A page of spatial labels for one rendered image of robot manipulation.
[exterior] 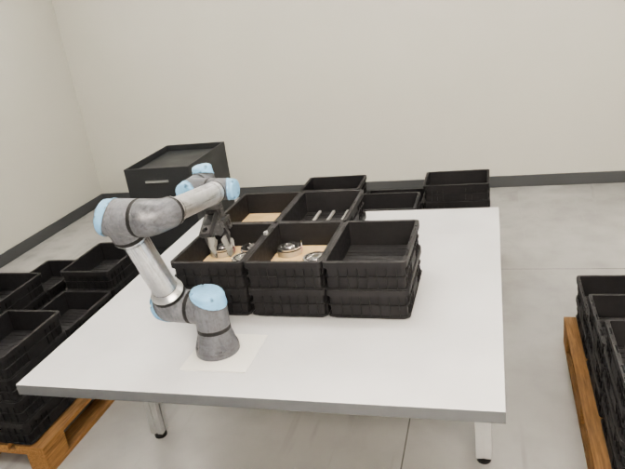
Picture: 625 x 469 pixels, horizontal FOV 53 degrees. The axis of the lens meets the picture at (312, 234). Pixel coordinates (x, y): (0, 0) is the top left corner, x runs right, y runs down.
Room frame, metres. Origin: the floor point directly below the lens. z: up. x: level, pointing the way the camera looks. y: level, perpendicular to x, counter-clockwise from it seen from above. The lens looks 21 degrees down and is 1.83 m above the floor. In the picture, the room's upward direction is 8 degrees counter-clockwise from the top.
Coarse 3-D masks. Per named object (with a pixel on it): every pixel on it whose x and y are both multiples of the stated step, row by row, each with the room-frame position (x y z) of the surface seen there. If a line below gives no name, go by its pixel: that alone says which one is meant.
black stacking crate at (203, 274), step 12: (240, 228) 2.54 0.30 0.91; (252, 228) 2.52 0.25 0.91; (264, 228) 2.50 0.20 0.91; (204, 240) 2.48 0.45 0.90; (240, 240) 2.54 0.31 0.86; (252, 240) 2.52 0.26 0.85; (192, 252) 2.37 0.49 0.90; (204, 252) 2.46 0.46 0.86; (180, 276) 2.21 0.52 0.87; (192, 276) 2.19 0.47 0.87; (204, 276) 2.18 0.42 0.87; (216, 276) 2.16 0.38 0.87; (228, 276) 2.15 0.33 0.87; (240, 276) 2.13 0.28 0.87
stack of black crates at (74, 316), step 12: (60, 300) 3.06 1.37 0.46; (72, 300) 3.09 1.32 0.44; (84, 300) 3.07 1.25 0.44; (96, 300) 3.04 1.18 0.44; (108, 300) 3.00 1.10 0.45; (60, 312) 3.04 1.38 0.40; (72, 312) 3.06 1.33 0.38; (84, 312) 3.04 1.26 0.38; (96, 312) 2.89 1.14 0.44; (72, 324) 2.71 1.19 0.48
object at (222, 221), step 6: (222, 210) 2.30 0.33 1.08; (222, 216) 2.28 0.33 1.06; (228, 216) 2.29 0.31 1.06; (216, 222) 2.23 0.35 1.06; (222, 222) 2.24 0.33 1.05; (228, 222) 2.28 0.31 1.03; (216, 228) 2.23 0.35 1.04; (222, 228) 2.22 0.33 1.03; (228, 228) 2.29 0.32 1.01; (216, 234) 2.23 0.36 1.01
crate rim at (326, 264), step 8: (344, 224) 2.36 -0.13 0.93; (416, 224) 2.26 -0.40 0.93; (416, 232) 2.20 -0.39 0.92; (336, 240) 2.24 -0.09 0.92; (408, 248) 2.04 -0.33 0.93; (328, 256) 2.08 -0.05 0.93; (408, 256) 1.99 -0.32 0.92; (328, 264) 2.02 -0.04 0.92; (336, 264) 2.01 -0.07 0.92; (344, 264) 2.00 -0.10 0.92; (352, 264) 1.99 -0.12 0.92; (360, 264) 1.98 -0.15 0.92; (368, 264) 1.97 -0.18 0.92; (376, 264) 1.96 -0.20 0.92; (384, 264) 1.96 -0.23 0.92; (392, 264) 1.95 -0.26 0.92; (400, 264) 1.94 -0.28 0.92
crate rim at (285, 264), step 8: (280, 224) 2.48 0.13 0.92; (272, 232) 2.40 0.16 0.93; (336, 232) 2.30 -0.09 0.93; (264, 240) 2.32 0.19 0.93; (256, 248) 2.23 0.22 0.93; (328, 248) 2.14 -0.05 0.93; (248, 256) 2.17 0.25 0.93; (248, 264) 2.11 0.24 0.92; (256, 264) 2.10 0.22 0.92; (264, 264) 2.09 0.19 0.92; (272, 264) 2.08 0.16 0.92; (280, 264) 2.07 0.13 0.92; (288, 264) 2.06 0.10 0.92; (296, 264) 2.06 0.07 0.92; (304, 264) 2.05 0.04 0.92; (312, 264) 2.04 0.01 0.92; (320, 264) 2.04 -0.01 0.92
